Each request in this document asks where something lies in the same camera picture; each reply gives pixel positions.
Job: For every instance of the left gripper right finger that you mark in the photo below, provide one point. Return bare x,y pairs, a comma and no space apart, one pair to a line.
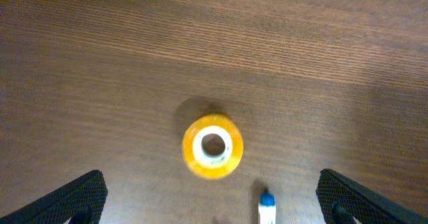
343,200

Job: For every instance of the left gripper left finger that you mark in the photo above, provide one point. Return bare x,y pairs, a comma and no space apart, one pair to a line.
80,201

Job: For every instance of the white blue marker pen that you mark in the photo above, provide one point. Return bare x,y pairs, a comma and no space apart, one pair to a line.
266,208

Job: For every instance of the yellow clear tape roll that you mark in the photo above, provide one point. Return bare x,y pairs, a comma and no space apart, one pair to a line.
197,159

